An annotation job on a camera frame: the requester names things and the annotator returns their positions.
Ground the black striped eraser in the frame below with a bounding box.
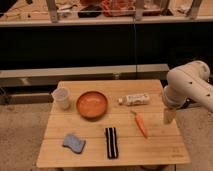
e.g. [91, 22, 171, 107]
[105, 127, 119, 159]

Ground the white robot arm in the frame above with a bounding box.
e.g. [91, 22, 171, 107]
[162, 60, 213, 124]

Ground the orange carrot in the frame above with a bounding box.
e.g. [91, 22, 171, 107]
[131, 110, 148, 139]

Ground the white plastic bottle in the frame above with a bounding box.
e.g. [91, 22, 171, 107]
[118, 93, 150, 106]

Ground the wooden folding table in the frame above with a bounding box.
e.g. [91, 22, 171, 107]
[37, 80, 190, 168]

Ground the orange bowl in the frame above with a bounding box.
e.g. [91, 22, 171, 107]
[76, 91, 108, 119]

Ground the blue sponge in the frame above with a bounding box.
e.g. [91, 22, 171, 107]
[62, 134, 86, 154]

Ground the translucent plastic cup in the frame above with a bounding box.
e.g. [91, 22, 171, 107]
[51, 88, 70, 110]

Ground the red object on shelf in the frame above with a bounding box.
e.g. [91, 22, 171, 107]
[101, 0, 135, 17]

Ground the black object on shelf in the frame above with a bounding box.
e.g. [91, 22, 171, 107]
[78, 5, 102, 18]

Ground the long shelf rail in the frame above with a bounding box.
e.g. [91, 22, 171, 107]
[0, 64, 169, 87]

